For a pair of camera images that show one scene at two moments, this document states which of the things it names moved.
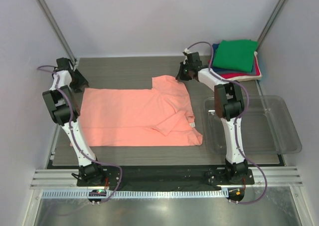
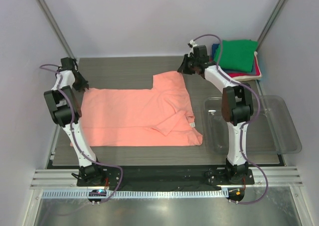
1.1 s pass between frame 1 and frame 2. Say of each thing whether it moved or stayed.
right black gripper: moved
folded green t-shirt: stayed
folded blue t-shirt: stayed
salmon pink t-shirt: stayed
